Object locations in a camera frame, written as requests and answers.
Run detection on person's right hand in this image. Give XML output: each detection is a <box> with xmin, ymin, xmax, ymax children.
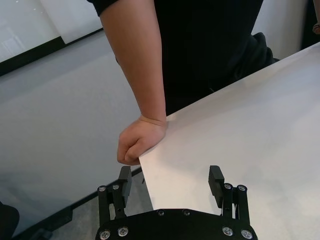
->
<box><xmin>116</xmin><ymin>114</ymin><xmax>168</xmax><ymax>166</ymax></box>

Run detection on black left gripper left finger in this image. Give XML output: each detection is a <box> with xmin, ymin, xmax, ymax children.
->
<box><xmin>98</xmin><ymin>166</ymin><xmax>133</xmax><ymax>227</ymax></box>

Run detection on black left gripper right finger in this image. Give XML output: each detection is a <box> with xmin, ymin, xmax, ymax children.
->
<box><xmin>208</xmin><ymin>164</ymin><xmax>250</xmax><ymax>225</ymax></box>

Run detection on white rolling pedestal table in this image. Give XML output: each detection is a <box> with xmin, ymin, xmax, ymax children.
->
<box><xmin>138</xmin><ymin>41</ymin><xmax>320</xmax><ymax>218</ymax></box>

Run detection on person in black clothing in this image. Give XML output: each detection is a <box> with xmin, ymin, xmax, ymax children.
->
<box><xmin>87</xmin><ymin>0</ymin><xmax>281</xmax><ymax>117</ymax></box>

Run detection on person's right forearm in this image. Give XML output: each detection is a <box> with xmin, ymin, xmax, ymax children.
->
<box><xmin>99</xmin><ymin>0</ymin><xmax>168</xmax><ymax>126</ymax></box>

